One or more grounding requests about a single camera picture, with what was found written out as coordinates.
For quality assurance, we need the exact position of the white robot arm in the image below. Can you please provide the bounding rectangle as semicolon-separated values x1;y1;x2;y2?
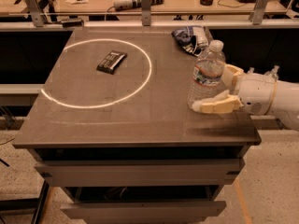
191;64;299;131

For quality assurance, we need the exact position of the grey drawer cabinet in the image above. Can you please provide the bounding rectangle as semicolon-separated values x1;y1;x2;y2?
14;27;261;224

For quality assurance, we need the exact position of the black rxbar chocolate bar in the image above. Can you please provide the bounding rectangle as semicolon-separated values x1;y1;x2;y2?
96;50;127;75

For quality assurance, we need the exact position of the blue white chip bag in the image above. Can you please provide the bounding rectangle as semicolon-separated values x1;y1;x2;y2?
171;26;209;56

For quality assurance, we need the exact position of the clear plastic water bottle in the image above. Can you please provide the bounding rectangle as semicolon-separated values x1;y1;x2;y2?
188;40;225;108

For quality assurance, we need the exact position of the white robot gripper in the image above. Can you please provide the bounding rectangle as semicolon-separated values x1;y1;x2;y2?
192;64;277;115

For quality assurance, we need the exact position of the middle metal bracket post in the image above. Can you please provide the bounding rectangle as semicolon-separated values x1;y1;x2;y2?
141;0;151;26

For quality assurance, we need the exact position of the white power strip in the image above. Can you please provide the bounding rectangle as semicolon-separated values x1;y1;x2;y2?
113;0;164;11

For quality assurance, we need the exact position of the clear sanitizer bottle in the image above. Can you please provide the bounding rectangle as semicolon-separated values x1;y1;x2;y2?
247;67;254;74
264;65;279;80

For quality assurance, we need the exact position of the left metal bracket post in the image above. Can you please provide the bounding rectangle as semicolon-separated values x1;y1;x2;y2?
23;0;45;27

